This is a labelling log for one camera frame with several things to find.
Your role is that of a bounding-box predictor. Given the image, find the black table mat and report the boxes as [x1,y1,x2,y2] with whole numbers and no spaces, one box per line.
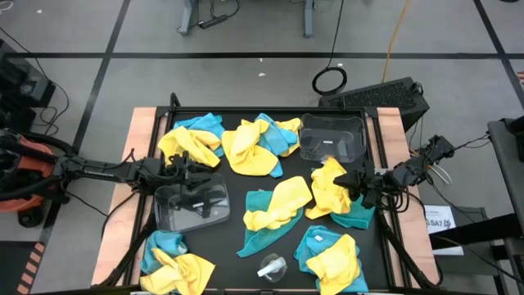
[145,109,390,290]

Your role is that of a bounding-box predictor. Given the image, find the black equipment stack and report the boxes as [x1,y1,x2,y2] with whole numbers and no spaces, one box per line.
[0,39,56,133]

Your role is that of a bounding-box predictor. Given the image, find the black coiled cable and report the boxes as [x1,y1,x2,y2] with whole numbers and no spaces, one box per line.
[311,0,349,98]

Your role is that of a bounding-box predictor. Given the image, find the black perforated computer case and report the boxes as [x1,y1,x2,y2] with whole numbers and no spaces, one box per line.
[318,76,431,133]

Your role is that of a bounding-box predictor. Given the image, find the yellow extension cord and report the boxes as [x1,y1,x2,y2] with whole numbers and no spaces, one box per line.
[381,0,412,83]

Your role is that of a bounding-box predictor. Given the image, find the grey desk leg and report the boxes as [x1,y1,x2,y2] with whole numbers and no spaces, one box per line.
[302,0,316,39]
[177,0,198,36]

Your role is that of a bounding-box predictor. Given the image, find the black metal cart frame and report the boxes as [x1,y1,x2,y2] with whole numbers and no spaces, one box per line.
[429,212,524,295]

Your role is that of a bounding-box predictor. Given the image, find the orange shop vacuum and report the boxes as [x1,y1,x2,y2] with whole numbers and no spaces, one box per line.
[0,127,77,229]

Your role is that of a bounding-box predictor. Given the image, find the white paper sign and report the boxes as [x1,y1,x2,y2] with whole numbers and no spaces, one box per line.
[423,204,466,257]

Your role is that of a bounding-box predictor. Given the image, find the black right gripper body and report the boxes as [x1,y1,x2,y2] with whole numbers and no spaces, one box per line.
[355,160,398,210]

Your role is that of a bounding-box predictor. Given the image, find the yellow microfiber towel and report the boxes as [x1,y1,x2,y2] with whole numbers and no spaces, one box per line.
[274,117,303,158]
[242,175,314,233]
[220,119,284,178]
[139,247,217,295]
[305,157,353,221]
[305,234,362,295]
[156,125,223,169]

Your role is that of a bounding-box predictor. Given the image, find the clear plastic basket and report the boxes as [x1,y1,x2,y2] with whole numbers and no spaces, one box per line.
[153,171,232,234]
[299,112,367,164]

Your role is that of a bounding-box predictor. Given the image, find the black power strip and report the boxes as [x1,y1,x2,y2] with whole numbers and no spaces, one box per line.
[197,14,229,30]

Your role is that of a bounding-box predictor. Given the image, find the black aluminium table frame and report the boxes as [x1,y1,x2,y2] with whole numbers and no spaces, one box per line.
[126,105,410,295]

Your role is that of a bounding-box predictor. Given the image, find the dark grey cart top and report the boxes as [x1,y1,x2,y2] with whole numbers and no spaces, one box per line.
[486,116,524,247]

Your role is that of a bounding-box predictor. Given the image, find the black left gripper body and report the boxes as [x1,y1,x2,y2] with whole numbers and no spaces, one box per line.
[138,150,206,217]

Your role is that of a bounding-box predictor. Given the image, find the light blue microfiber towel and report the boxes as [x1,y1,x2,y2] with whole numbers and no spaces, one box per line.
[293,224,370,294]
[171,112,226,159]
[139,229,190,276]
[253,112,300,179]

